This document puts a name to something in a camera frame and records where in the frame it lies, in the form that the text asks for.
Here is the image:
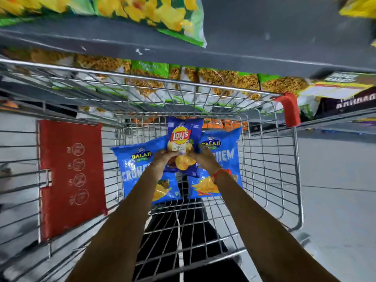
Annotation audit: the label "metal wire shopping cart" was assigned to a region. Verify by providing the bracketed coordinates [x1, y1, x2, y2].
[0, 57, 305, 282]

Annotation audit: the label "person's right forearm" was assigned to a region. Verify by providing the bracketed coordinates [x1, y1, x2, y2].
[214, 171, 342, 282]

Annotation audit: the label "light blue snack packet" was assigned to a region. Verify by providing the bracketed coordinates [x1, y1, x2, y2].
[187, 127, 244, 200]
[110, 136, 183, 205]

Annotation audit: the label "row of green white packets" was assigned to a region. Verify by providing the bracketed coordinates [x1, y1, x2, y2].
[0, 47, 311, 115]

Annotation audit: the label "dark blue chips packet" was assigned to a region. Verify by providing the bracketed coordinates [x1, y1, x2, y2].
[165, 116, 205, 178]

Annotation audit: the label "person's left hand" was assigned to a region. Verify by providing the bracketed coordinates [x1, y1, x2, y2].
[149, 150, 180, 182]

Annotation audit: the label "person's left forearm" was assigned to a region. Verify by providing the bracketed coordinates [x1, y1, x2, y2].
[65, 170, 165, 282]

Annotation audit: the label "row of orange packets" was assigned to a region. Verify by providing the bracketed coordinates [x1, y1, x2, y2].
[132, 115, 249, 132]

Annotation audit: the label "dark purple snack packet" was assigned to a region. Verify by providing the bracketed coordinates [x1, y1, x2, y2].
[317, 86, 376, 118]

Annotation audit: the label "orange wrist band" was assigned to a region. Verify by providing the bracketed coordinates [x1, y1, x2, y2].
[211, 168, 232, 184]

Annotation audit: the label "grey metal store shelf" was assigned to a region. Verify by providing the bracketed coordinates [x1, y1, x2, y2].
[0, 0, 376, 79]

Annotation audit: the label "red cart seat flap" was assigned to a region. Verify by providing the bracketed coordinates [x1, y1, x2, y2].
[38, 119, 108, 242]

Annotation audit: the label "yellow green snack packet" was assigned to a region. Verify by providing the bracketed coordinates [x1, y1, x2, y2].
[0, 0, 97, 27]
[93, 0, 208, 48]

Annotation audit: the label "person's right hand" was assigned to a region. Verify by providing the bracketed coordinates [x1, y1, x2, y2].
[187, 147, 223, 175]

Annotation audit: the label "white yellow snack packet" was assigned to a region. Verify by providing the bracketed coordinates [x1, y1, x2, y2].
[298, 71, 376, 101]

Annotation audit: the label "person's black trousers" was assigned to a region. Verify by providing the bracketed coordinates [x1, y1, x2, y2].
[133, 173, 251, 282]

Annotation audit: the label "red cart corner bumper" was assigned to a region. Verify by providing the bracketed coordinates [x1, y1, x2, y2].
[274, 93, 301, 127]

